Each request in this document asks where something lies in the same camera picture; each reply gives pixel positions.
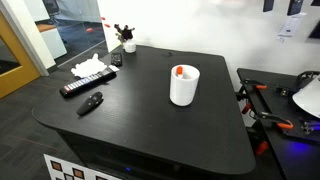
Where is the orange dry erase marker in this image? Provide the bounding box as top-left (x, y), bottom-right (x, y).
top-left (175, 65), bottom-right (184, 79)

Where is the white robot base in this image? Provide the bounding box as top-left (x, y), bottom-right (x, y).
top-left (292, 74), bottom-right (320, 119)

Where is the white ceramic mug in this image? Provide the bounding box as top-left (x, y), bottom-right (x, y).
top-left (169, 64), bottom-right (201, 107)

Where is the small white vase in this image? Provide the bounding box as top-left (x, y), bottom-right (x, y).
top-left (122, 39), bottom-right (138, 54)

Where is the short flat black remote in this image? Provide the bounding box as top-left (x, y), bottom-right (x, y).
top-left (110, 52), bottom-right (124, 67)

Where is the white pot with black tools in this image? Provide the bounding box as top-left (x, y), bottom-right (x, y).
top-left (113, 23), bottom-right (136, 44)

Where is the small curved black remote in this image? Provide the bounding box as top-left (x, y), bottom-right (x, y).
top-left (76, 91), bottom-right (104, 117)

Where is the long black tv remote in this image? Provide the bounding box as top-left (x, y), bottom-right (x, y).
top-left (59, 67), bottom-right (118, 98)

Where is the crumpled white tissue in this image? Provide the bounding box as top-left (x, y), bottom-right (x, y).
top-left (70, 53), bottom-right (108, 79)

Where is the black table cabinet base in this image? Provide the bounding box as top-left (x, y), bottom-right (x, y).
top-left (56, 129), bottom-right (234, 180)

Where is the black clamp with orange tip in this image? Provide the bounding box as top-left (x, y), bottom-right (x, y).
top-left (240, 78), bottom-right (268, 91)

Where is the white cabinet with wood top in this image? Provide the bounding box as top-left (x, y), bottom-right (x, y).
top-left (35, 23), bottom-right (68, 60)

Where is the calibration board with brown squares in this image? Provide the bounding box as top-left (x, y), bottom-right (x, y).
top-left (43, 153), bottom-right (123, 180)

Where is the wooden door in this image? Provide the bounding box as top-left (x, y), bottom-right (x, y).
top-left (0, 9), bottom-right (42, 100)

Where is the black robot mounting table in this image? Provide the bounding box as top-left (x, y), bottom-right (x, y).
top-left (235, 67), bottom-right (320, 180)

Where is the blue lit electronic device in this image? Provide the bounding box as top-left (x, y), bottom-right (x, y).
top-left (299, 119), bottom-right (320, 135)

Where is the orange clamp handle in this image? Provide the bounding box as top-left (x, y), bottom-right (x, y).
top-left (255, 140), bottom-right (270, 156)
top-left (241, 102), bottom-right (253, 115)

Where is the black clamp with orange handle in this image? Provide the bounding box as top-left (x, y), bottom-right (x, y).
top-left (256, 111), bottom-right (295, 130)

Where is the black wall mounted device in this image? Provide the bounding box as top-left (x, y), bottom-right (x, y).
top-left (262, 0), bottom-right (275, 13)
top-left (308, 19), bottom-right (320, 39)
top-left (287, 0), bottom-right (304, 16)

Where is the white wall paper sheet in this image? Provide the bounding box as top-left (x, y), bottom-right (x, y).
top-left (277, 12), bottom-right (307, 38)

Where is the black cable bundle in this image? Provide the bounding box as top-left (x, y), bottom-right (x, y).
top-left (296, 70), bottom-right (320, 85)

